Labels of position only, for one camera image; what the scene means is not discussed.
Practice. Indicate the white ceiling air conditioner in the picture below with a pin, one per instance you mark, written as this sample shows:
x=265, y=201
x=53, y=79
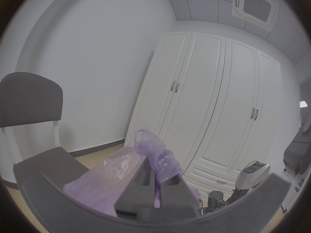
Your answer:
x=256, y=5

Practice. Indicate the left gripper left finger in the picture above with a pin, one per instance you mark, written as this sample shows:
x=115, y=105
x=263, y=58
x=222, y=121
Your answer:
x=136, y=190

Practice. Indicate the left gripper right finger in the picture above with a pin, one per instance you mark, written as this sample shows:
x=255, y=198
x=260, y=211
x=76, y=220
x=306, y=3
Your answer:
x=178, y=195

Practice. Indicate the white wardrobe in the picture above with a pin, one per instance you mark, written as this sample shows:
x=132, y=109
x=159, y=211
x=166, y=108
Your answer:
x=206, y=93

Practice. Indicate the purple plastic bag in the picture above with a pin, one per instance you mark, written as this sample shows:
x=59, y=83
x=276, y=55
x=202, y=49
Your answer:
x=114, y=176

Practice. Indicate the grey padded white-framed chair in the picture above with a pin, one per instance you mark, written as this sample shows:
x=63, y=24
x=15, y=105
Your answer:
x=29, y=98

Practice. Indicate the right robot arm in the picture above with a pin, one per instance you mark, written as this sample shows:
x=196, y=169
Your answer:
x=252, y=177

